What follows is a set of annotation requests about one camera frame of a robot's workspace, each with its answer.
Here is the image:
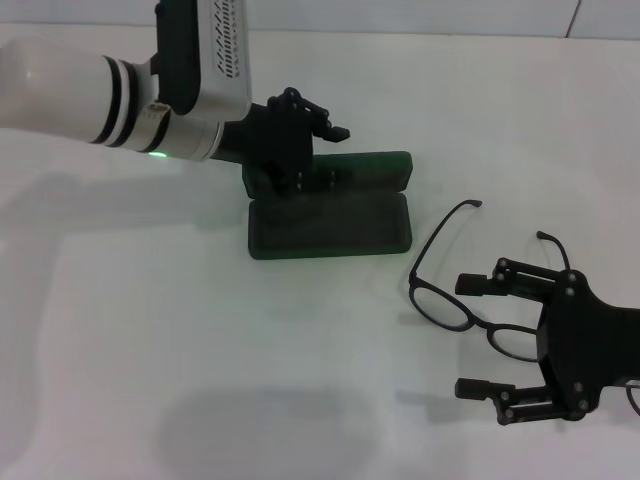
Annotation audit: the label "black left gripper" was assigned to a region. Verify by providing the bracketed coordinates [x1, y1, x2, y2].
[209, 87, 351, 194]

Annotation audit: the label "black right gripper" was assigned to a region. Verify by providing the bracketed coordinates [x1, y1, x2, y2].
[454, 257, 640, 426]

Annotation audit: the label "black glasses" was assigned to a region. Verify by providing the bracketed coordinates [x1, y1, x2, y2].
[408, 199, 640, 416]

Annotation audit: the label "green glasses case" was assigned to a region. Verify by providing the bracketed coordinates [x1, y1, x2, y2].
[241, 149, 414, 262]

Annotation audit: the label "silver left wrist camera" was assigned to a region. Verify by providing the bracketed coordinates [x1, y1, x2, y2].
[152, 0, 254, 124]

